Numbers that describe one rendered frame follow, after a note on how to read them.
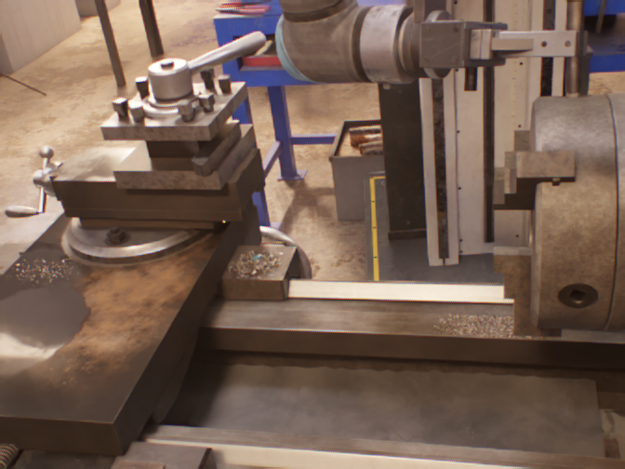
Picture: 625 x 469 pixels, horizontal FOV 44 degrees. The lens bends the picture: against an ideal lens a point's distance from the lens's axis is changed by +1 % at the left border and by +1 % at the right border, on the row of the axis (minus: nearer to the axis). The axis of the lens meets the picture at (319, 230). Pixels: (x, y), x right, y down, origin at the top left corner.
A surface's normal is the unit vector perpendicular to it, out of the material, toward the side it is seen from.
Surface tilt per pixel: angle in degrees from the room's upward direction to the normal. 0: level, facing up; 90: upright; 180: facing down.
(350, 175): 90
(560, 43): 72
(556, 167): 41
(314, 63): 103
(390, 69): 110
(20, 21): 90
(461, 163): 90
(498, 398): 15
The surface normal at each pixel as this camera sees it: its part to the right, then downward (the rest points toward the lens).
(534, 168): -0.22, -0.30
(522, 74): -0.04, 0.51
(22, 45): 0.97, 0.00
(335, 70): -0.43, 0.76
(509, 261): -0.23, 0.21
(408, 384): -0.44, -0.72
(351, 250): -0.11, -0.86
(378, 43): -0.54, 0.18
